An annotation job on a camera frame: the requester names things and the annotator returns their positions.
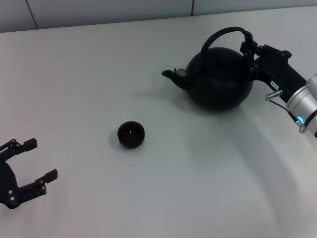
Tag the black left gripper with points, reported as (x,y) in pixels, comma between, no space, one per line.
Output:
(8,181)

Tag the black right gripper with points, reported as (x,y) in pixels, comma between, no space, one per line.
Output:
(277,67)

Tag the small black teacup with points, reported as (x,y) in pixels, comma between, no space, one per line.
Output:
(131,135)

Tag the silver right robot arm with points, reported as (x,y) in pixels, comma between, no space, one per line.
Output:
(304,104)

